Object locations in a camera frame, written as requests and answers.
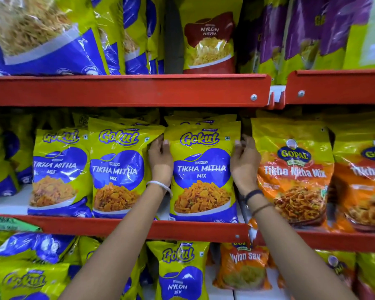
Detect person's left hand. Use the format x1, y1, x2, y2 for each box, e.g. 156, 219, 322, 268
148, 134, 174, 187

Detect orange yellow snack packet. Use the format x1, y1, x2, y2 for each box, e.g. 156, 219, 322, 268
251, 117, 335, 229
331, 122, 375, 234

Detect small orange snack packet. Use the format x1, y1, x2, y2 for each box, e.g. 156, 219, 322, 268
213, 242, 272, 291

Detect purple green snack packet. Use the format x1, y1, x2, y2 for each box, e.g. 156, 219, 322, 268
239, 0, 289, 85
276, 0, 332, 85
343, 0, 375, 70
312, 0, 374, 71

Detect yellow red snack packet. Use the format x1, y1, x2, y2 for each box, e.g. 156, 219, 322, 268
178, 0, 243, 75

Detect white bangle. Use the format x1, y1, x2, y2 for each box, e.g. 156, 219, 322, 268
146, 180, 173, 197

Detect red metal shelf rail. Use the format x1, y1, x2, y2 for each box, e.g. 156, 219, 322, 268
253, 229, 375, 255
12, 214, 251, 244
0, 74, 272, 108
284, 69, 375, 105

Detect green shelf label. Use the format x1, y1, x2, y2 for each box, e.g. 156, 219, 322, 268
0, 216, 40, 233

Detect yellow snack packet round emblem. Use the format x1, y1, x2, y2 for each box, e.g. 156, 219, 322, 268
315, 250, 357, 288

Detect person's right forearm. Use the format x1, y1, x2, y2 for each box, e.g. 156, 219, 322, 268
246, 190, 360, 300

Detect thin dark thread bracelet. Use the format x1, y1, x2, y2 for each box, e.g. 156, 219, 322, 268
251, 202, 274, 217

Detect large blue yellow noodle-snack packet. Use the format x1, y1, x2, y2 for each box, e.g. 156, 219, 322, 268
146, 0, 165, 75
91, 0, 126, 75
122, 0, 151, 75
0, 0, 110, 76

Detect person's left forearm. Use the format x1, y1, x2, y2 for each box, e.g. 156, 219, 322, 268
59, 184, 173, 300

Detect yellow blue snack packet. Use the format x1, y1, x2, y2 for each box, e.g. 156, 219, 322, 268
27, 127, 93, 218
0, 115, 35, 198
0, 260, 72, 300
164, 121, 241, 224
0, 232, 76, 265
164, 114, 237, 127
146, 241, 210, 300
88, 117, 166, 219

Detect black wristband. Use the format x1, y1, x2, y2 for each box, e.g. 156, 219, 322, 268
244, 189, 265, 204

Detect yellow green snack packet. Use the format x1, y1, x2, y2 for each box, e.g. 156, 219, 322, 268
354, 252, 375, 300

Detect person's right hand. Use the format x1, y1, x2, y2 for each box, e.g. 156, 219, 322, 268
230, 134, 262, 196

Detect white shelf bracket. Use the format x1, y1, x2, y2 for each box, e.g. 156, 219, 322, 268
266, 85, 287, 110

